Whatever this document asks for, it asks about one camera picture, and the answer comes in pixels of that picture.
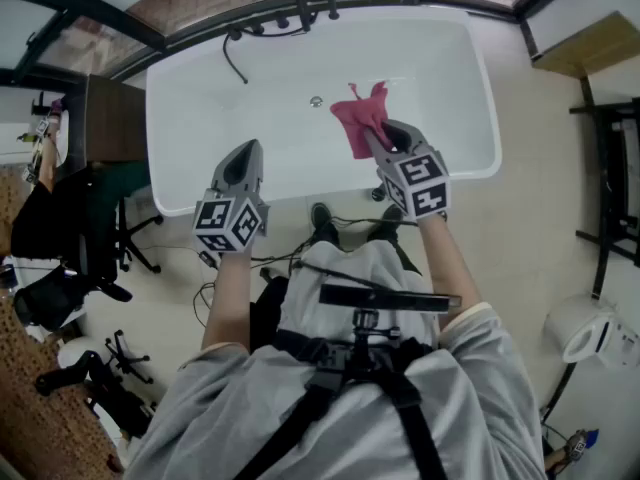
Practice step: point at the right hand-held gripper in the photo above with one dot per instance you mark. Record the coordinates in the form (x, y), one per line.
(420, 183)

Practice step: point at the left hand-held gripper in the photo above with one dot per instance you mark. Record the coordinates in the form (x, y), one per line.
(225, 220)

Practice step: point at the red cloth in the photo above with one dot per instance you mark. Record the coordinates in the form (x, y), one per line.
(357, 123)

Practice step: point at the white bathtub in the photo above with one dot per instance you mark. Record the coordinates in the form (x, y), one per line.
(280, 133)

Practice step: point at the person's right forearm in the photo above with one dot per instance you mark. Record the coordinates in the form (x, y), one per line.
(450, 268)

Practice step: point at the person's left forearm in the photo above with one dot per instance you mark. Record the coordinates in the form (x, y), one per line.
(227, 303)

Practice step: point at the person's right black shoe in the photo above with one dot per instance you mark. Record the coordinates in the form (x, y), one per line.
(392, 214)

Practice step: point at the person's black shoe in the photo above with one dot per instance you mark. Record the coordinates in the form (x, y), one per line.
(321, 215)
(392, 214)

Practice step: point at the person's left black shoe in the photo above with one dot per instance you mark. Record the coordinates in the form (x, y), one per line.
(321, 215)

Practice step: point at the green jacket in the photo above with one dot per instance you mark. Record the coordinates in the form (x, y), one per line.
(120, 183)

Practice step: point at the black faucet knob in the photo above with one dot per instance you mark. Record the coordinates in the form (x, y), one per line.
(258, 29)
(282, 21)

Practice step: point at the person's black trousers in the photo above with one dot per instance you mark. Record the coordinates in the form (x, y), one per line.
(267, 313)

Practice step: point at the black hand shower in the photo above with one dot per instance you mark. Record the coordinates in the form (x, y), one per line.
(331, 3)

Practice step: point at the light wooden board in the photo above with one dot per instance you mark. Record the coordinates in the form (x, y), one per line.
(590, 48)

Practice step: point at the black office chair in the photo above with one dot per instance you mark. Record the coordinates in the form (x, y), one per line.
(55, 298)

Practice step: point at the black metal shelf rack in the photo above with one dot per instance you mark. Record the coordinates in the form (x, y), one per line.
(612, 193)

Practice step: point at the person's grey shirt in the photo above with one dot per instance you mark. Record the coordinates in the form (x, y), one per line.
(480, 393)

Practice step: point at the black window frame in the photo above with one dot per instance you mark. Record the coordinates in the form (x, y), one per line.
(100, 10)

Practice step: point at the black chest camera harness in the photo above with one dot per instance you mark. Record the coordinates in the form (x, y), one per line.
(365, 363)

